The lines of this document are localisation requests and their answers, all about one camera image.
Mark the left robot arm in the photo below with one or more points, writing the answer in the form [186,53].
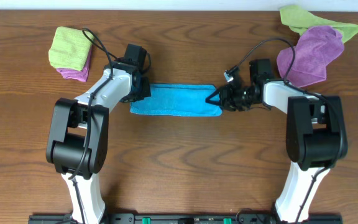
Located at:
[78,138]

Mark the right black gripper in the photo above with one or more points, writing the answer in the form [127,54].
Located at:
[225,98]

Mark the folded green cloth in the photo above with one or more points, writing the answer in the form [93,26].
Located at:
[69,49]

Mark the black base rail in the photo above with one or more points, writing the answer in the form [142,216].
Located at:
[185,219]

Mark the crumpled purple cloth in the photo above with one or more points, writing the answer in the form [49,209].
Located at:
[306,63]

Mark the crumpled green cloth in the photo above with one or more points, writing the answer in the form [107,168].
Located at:
[300,20]

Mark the folded purple cloth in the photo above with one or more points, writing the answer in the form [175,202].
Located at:
[80,75]

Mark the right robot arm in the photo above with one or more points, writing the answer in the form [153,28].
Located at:
[315,137]

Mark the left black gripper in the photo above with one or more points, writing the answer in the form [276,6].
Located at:
[142,88]

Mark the blue microfiber cloth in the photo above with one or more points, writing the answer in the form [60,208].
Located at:
[177,100]

